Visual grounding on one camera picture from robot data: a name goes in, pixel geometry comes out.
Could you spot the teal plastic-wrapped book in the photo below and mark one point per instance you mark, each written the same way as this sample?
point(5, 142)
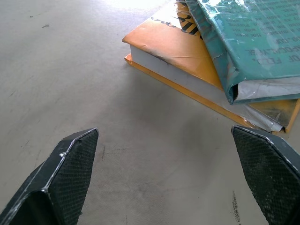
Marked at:
point(253, 42)

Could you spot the orange softcover book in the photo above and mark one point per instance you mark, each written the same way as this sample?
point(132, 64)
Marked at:
point(168, 42)

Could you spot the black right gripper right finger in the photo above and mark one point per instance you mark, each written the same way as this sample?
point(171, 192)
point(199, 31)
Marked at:
point(269, 173)

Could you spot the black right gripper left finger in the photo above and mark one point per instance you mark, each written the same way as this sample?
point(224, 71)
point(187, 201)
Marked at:
point(58, 180)

